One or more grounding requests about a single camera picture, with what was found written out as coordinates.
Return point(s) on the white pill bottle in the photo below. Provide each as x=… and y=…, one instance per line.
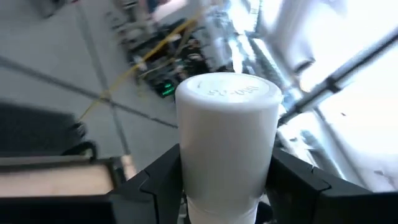
x=227, y=140

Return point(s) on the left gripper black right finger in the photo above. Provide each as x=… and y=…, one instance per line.
x=292, y=193

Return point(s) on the black computer case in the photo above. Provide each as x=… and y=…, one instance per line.
x=34, y=130

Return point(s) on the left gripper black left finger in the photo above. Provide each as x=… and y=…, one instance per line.
x=149, y=199

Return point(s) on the grey metal beam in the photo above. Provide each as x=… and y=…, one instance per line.
x=342, y=74

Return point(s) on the electronics rack with green lights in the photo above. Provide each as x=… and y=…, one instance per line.
x=174, y=62

